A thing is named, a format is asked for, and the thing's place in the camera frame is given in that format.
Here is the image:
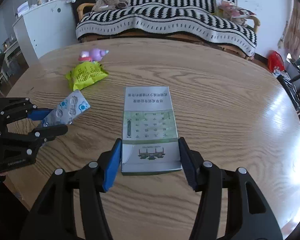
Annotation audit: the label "green printed box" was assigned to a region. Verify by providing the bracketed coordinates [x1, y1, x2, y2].
[121, 86, 182, 176]

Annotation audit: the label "yellow green snack bag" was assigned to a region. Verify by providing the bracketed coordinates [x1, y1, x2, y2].
[65, 61, 109, 91]

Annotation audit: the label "pink purple snail toy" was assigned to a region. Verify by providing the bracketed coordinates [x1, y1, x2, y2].
[78, 48, 109, 62]

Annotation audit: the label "white cabinet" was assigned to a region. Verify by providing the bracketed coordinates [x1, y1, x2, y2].
[13, 0, 78, 66]

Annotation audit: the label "brown plush toy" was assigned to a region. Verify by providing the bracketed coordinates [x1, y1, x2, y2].
[92, 0, 129, 12]

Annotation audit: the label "red bag on floor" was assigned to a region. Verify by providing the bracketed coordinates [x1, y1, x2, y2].
[267, 50, 285, 73]

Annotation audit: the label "striped black white sofa blanket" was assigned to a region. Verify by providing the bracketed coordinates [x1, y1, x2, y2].
[76, 0, 257, 57]

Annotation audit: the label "patterned brown curtain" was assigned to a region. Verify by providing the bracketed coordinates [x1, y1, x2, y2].
[284, 0, 300, 60]

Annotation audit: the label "pink items on sofa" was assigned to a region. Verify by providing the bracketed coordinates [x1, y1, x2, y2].
[216, 0, 256, 27]

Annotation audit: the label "wooden sofa frame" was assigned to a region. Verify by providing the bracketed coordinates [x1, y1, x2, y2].
[77, 3, 95, 21]

